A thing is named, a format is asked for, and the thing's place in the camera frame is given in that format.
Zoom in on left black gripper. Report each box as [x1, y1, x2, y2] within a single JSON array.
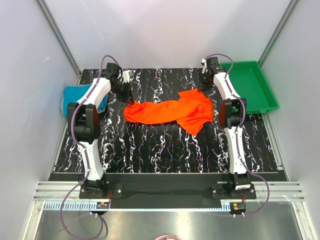
[[111, 80, 135, 105]]

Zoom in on orange t shirt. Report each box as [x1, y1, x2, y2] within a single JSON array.
[[123, 89, 214, 136]]

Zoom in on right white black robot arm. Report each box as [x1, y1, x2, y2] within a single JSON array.
[[198, 53, 251, 199]]

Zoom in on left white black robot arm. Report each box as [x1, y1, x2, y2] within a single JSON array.
[[67, 63, 134, 198]]

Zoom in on green plastic tray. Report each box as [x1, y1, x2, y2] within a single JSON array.
[[221, 61, 279, 114]]

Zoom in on black marbled table mat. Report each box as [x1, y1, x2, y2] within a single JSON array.
[[53, 68, 278, 173]]

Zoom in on folded teal t shirt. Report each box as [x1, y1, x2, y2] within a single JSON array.
[[60, 84, 109, 117]]

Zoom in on left orange black connector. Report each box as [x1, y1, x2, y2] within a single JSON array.
[[96, 202, 110, 209]]

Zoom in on orange black connector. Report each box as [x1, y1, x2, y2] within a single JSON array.
[[230, 202, 247, 212], [96, 202, 110, 209]]

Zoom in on right orange black connector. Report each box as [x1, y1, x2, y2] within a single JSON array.
[[230, 202, 247, 212]]

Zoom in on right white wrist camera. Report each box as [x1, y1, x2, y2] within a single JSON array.
[[201, 58, 208, 74]]

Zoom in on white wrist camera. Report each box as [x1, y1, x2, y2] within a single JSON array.
[[122, 70, 133, 83], [201, 58, 208, 74]]

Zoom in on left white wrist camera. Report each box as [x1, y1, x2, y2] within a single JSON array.
[[122, 70, 133, 83]]

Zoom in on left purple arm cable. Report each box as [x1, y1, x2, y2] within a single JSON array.
[[60, 54, 121, 237]]

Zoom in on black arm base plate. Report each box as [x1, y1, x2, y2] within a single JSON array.
[[80, 173, 257, 200]]

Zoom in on aluminium frame rail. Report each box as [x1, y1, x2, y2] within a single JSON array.
[[34, 181, 305, 202]]

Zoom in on white slotted cable duct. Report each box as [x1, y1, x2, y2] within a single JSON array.
[[44, 201, 232, 211]]

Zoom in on pink cable loop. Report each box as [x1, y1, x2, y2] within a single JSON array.
[[154, 234, 182, 240]]

